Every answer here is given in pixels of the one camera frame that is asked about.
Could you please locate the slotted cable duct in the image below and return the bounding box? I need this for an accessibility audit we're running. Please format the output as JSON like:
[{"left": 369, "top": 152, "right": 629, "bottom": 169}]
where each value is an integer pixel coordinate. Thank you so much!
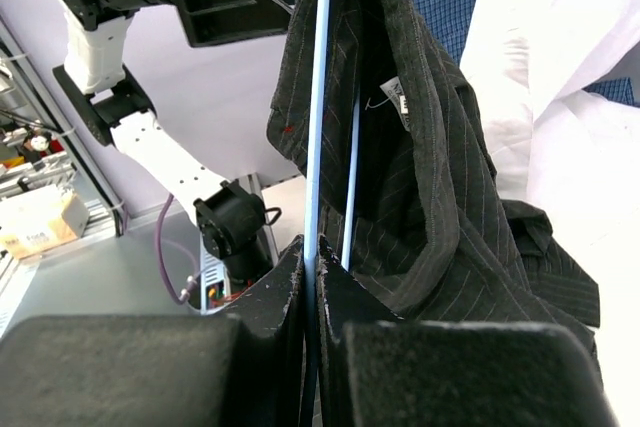
[{"left": 200, "top": 242, "right": 232, "bottom": 315}]

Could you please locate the aluminium frame clutter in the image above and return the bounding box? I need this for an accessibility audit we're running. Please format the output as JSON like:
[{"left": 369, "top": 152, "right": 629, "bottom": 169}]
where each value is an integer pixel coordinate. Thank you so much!
[{"left": 1, "top": 26, "right": 126, "bottom": 236}]

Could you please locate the blue wire hanger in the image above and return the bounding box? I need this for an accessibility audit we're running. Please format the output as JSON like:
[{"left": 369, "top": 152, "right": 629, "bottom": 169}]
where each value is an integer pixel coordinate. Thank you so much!
[{"left": 299, "top": 0, "right": 331, "bottom": 427}]

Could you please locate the white shirt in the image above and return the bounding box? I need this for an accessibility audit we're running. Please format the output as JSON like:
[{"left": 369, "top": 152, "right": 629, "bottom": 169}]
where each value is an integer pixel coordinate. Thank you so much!
[{"left": 461, "top": 0, "right": 639, "bottom": 426}]

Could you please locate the cardboard box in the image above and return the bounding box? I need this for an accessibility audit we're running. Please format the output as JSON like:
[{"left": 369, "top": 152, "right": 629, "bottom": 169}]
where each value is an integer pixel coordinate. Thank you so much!
[{"left": 1, "top": 185, "right": 90, "bottom": 260}]

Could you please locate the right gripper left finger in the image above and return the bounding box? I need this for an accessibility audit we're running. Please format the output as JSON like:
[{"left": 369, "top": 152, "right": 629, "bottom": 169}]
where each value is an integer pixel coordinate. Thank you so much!
[{"left": 1, "top": 238, "right": 303, "bottom": 426}]

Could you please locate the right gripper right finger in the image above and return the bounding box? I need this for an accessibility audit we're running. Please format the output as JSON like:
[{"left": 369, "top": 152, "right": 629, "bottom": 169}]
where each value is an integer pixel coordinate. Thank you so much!
[{"left": 316, "top": 239, "right": 616, "bottom": 426}]

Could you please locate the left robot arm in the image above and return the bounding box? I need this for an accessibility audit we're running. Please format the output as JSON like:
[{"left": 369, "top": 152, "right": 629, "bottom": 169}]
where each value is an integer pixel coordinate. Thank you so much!
[{"left": 53, "top": 0, "right": 295, "bottom": 283}]

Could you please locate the black pinstriped shirt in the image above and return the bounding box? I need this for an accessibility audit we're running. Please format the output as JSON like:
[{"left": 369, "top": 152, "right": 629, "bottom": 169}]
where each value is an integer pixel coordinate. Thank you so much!
[{"left": 264, "top": 0, "right": 601, "bottom": 333}]

